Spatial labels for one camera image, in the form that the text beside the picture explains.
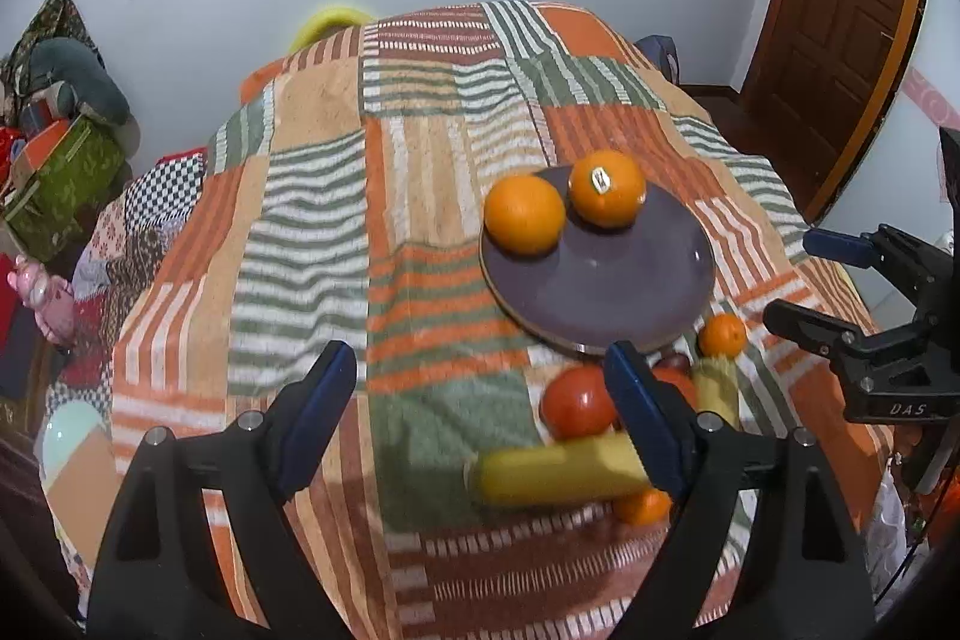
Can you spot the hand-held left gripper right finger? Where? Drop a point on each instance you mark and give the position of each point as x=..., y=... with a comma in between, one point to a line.
x=641, y=419

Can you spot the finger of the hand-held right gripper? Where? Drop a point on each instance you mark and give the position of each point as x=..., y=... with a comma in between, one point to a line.
x=836, y=245
x=810, y=325

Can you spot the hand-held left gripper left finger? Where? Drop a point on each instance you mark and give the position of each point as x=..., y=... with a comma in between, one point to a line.
x=322, y=415

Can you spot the small red tomato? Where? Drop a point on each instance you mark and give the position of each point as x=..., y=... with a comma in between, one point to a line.
x=679, y=386

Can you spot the large red tomato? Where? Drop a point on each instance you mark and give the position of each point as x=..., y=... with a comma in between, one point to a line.
x=577, y=404

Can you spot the dark red plum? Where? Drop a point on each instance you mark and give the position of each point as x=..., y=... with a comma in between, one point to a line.
x=675, y=361

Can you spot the yellow sugarcane piece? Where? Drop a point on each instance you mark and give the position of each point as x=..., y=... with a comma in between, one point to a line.
x=555, y=471
x=716, y=389

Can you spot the small mandarin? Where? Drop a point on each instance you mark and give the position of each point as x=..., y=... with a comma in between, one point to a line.
x=645, y=507
x=722, y=335

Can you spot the purple ceramic plate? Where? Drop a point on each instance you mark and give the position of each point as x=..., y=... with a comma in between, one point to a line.
x=600, y=280

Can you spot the striped patchwork blanket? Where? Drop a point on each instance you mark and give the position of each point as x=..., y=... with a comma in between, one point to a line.
x=300, y=235

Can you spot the large orange with sticker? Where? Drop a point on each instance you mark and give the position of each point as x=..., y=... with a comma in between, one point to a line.
x=607, y=190

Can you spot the brown wooden door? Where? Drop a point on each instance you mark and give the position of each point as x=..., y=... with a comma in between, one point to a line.
x=840, y=10

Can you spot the plain large orange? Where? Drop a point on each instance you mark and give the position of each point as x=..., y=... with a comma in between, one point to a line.
x=523, y=215

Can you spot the blue bag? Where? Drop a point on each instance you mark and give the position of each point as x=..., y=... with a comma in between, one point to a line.
x=664, y=57

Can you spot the checkered cloth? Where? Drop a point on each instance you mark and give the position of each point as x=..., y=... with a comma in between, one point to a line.
x=165, y=186

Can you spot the pink toy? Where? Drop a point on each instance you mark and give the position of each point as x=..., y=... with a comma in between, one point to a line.
x=45, y=299

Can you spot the green patterned box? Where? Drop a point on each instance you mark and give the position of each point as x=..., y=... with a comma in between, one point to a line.
x=67, y=183

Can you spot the orange cardboard box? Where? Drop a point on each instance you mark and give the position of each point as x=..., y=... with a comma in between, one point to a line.
x=45, y=145

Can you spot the yellow fluffy object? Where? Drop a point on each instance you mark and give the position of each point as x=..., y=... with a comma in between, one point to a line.
x=326, y=21

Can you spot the red plastic bag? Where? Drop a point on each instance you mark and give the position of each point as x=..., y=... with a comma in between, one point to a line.
x=9, y=156

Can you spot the grey plush toy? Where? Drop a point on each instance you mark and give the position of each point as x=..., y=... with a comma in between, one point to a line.
x=82, y=78

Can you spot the dark floral bag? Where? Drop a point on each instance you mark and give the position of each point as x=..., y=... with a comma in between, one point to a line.
x=56, y=14

